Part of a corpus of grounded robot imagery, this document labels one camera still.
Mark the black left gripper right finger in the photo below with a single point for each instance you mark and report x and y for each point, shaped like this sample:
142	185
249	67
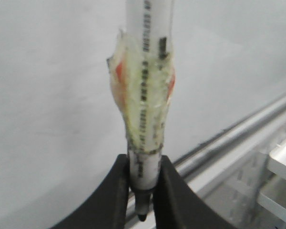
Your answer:
176	206

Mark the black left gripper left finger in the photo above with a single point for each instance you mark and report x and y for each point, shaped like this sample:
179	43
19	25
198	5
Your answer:
106	207

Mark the white black-tip whiteboard marker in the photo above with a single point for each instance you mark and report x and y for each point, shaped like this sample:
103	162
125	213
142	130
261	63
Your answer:
145	47

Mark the white lower plastic tray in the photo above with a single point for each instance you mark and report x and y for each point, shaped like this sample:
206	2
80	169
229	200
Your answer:
272	197

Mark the white plastic tray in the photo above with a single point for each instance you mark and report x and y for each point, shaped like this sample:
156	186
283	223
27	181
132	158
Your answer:
272	197
277	160

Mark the white upper plastic tray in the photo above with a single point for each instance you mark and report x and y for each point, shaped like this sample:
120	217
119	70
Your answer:
277	160

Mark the red round magnet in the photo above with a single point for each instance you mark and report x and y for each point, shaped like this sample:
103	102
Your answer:
121	78

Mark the white metal stand frame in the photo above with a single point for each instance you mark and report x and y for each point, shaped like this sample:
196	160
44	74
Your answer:
228	172

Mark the white whiteboard with aluminium frame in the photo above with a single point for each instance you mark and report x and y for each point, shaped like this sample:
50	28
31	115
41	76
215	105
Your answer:
59	127

